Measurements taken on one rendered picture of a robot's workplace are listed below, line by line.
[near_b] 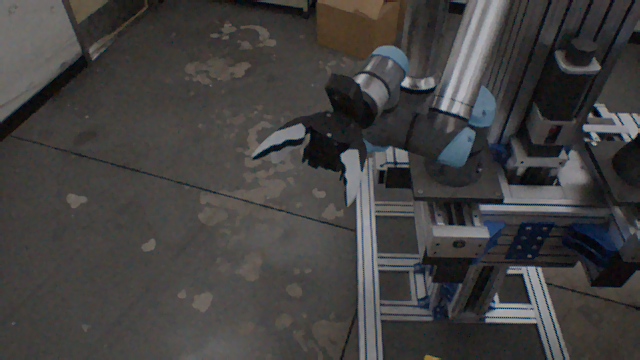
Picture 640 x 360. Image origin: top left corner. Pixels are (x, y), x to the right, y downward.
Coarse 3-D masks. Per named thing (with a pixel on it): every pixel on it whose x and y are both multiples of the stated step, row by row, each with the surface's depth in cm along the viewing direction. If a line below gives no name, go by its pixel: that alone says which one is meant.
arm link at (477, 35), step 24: (480, 0) 83; (504, 0) 82; (480, 24) 83; (504, 24) 85; (456, 48) 85; (480, 48) 83; (456, 72) 84; (480, 72) 84; (456, 96) 84; (432, 120) 86; (456, 120) 85; (408, 144) 88; (432, 144) 86; (456, 144) 84
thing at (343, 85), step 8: (328, 80) 67; (336, 80) 66; (344, 80) 66; (352, 80) 67; (328, 88) 67; (336, 88) 66; (344, 88) 66; (352, 88) 66; (360, 88) 67; (328, 96) 70; (336, 96) 67; (344, 96) 66; (352, 96) 66; (360, 96) 69; (336, 104) 72; (344, 104) 69; (352, 104) 68; (360, 104) 71; (344, 112) 74; (352, 112) 72; (360, 112) 73; (360, 120) 76
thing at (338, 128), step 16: (368, 96) 77; (320, 112) 74; (336, 112) 74; (368, 112) 78; (320, 128) 72; (336, 128) 72; (352, 128) 72; (320, 144) 73; (336, 144) 70; (304, 160) 77; (320, 160) 76; (336, 160) 73
